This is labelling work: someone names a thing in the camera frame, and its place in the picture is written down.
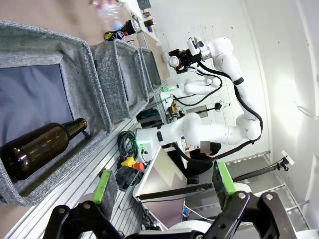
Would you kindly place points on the silver drink can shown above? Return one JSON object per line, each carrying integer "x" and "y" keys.
{"x": 173, "y": 61}

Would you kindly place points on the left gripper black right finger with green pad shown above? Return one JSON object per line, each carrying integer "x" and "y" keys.
{"x": 224, "y": 184}

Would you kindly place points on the green drink can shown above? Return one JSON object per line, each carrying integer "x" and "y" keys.
{"x": 109, "y": 36}

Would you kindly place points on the black ball head mount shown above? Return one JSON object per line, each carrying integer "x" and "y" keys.
{"x": 218, "y": 106}

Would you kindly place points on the black power strip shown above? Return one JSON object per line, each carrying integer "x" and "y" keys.
{"x": 127, "y": 178}

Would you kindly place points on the brown glass bottle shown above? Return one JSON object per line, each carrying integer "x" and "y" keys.
{"x": 37, "y": 149}

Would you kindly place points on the clear plastic bottle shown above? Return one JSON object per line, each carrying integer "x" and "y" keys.
{"x": 107, "y": 12}

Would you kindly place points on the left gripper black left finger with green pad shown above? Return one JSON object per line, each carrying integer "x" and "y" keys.
{"x": 102, "y": 189}

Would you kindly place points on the yellow red emergency stop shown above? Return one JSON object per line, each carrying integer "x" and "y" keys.
{"x": 130, "y": 161}

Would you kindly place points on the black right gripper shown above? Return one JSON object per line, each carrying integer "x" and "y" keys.
{"x": 189, "y": 58}

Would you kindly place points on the aluminium profile frame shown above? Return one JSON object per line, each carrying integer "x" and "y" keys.
{"x": 82, "y": 189}

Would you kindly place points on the black tripod pole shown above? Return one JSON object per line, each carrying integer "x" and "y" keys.
{"x": 174, "y": 192}

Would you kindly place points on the silver laptop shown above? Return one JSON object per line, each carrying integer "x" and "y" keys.
{"x": 159, "y": 179}

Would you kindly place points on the dark plastic cola bottle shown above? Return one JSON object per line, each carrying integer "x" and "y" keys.
{"x": 128, "y": 28}

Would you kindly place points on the black pole with camera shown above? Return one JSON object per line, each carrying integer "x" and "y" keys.
{"x": 264, "y": 169}

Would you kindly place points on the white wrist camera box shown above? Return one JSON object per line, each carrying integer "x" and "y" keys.
{"x": 197, "y": 44}

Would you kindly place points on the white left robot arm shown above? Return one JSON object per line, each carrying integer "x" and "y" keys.
{"x": 199, "y": 87}

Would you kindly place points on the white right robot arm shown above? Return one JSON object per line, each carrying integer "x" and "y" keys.
{"x": 224, "y": 129}

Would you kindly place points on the large grey fabric basket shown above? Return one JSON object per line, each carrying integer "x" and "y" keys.
{"x": 82, "y": 82}

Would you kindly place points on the teal box under table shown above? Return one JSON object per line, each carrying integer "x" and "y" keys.
{"x": 148, "y": 117}

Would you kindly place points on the person in black clothes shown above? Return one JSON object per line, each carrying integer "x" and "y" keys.
{"x": 202, "y": 159}

